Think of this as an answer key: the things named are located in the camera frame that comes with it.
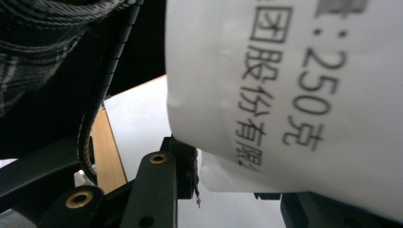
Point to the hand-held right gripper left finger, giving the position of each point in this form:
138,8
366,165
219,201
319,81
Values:
155,190

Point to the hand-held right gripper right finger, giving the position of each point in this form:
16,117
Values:
316,215

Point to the blue and white milk pouch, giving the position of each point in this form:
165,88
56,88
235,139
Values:
221,95

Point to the white table mat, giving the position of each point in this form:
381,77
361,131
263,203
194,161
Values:
139,126

